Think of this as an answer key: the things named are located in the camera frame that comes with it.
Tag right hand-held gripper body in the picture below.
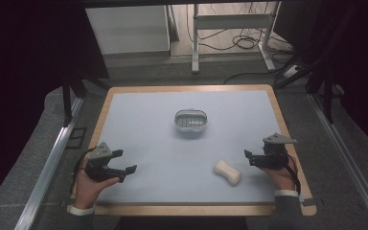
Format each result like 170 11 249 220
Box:
260 132 298 171

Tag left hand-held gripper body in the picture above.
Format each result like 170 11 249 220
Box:
85 142 125 184

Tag person's right hand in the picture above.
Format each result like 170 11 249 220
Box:
259 157 297 192

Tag person's left hand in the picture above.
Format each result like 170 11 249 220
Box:
73 158 121 211

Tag cream soap bar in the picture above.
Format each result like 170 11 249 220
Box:
213 159 242 187

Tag pale blue table mat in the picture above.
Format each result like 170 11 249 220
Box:
95 89 302 205

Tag black stand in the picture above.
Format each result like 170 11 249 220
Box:
273 47 347 125
60 71 111 127

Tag wooden table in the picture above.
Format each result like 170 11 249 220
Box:
71 83 318 218

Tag grey soap dish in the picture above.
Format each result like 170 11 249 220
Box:
173 108 209 134

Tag white power strip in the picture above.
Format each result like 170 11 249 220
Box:
282 64 302 80

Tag dark curtain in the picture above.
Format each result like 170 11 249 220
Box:
273 0 368 158
0 0 110 214

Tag white cabinet panel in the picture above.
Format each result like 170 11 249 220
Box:
84 5 172 56

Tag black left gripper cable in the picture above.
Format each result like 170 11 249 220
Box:
71 147 96 194

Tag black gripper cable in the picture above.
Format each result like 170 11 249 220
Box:
71 147 96 194
285 153 302 196

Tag black floor bracket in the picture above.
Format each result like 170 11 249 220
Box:
65 126 88 150

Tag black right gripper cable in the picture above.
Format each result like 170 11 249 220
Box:
285 153 302 196

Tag aluminium rail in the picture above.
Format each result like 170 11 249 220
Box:
13 97 84 230
309 93 368 230

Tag black floor cables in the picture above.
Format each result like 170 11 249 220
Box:
186 2 296 65

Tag white metal desk frame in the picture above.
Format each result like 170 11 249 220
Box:
191 1 283 75

